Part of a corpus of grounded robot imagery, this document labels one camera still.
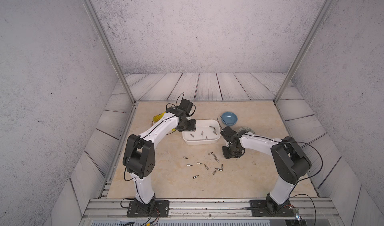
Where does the left aluminium frame post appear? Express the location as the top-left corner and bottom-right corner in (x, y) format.
(82, 0), (136, 104)

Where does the blue bowl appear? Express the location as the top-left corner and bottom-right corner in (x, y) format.
(221, 111), (238, 126)

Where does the aluminium frame post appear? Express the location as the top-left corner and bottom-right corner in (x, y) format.
(273, 0), (336, 105)
(82, 0), (136, 104)

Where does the yellow banana bunch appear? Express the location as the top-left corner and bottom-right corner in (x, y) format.
(153, 112), (165, 123)

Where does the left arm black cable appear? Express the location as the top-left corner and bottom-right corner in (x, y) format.
(119, 92), (197, 210)

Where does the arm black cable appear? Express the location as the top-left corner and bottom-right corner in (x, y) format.
(216, 114), (324, 226)
(119, 92), (197, 210)

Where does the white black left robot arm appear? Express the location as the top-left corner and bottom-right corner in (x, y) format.
(123, 99), (197, 214)

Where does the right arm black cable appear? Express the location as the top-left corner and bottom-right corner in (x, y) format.
(216, 114), (324, 226)

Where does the right aluminium frame post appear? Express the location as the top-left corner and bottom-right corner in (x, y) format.
(273, 0), (336, 105)

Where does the white rectangular storage box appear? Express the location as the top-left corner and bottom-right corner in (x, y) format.
(183, 119), (221, 145)

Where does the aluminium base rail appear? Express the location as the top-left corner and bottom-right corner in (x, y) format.
(82, 195), (344, 226)

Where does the patterned round plate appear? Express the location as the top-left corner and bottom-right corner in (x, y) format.
(150, 119), (176, 135)

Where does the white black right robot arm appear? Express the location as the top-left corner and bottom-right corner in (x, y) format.
(221, 126), (312, 216)

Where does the patterned ceramic jar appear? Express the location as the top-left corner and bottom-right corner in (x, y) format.
(238, 127), (256, 134)

